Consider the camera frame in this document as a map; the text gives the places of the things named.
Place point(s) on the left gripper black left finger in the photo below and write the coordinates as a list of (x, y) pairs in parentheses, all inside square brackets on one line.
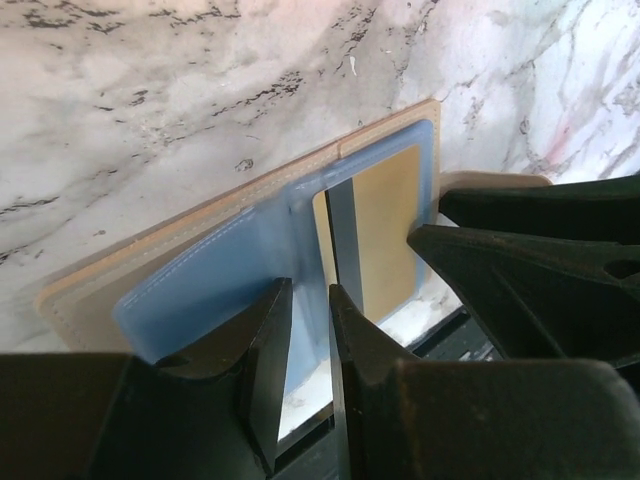
[(209, 411)]

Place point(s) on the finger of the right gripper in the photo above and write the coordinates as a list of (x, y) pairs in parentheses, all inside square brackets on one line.
[(539, 297), (603, 210)]

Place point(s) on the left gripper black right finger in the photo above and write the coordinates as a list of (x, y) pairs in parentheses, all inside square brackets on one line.
[(398, 416)]

